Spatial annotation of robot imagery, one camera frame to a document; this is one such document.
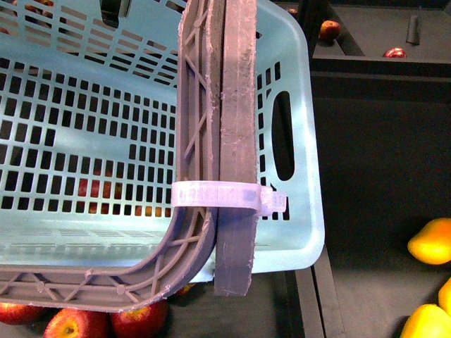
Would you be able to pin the brown basket handle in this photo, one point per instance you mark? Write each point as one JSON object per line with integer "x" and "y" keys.
{"x": 191, "y": 234}

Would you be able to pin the light teal plastic basket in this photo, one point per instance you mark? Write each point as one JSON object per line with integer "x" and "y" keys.
{"x": 88, "y": 135}

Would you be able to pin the yellow mango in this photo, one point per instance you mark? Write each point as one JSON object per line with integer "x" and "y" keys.
{"x": 428, "y": 320}
{"x": 432, "y": 244}

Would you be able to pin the white zip tie left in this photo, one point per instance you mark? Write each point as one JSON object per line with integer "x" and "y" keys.
{"x": 219, "y": 194}

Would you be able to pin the red apple on shelf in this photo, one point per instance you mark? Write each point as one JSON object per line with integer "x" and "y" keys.
{"x": 329, "y": 30}

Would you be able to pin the black display shelf tray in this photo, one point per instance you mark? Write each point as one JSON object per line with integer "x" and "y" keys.
{"x": 382, "y": 112}

